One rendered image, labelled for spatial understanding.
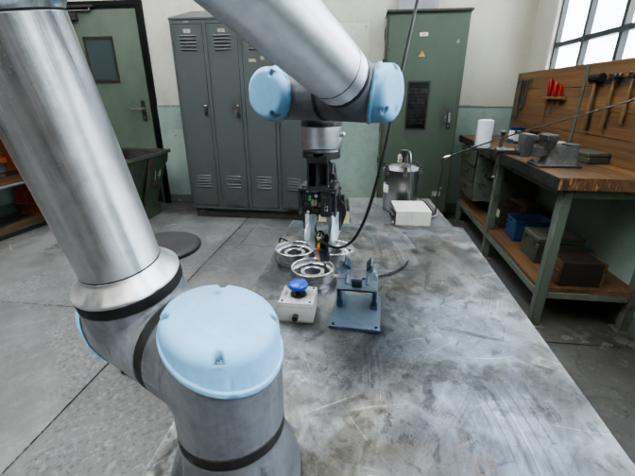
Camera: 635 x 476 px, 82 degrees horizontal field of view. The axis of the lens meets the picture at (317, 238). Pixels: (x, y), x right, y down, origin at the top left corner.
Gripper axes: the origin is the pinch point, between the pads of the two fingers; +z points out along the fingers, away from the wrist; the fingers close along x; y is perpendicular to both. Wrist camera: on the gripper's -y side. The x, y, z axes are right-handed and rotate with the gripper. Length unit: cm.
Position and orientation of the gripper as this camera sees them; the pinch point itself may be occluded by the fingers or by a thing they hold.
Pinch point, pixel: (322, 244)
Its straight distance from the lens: 77.3
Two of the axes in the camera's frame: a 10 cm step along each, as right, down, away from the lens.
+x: 9.9, 0.6, -1.6
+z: 0.0, 9.3, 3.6
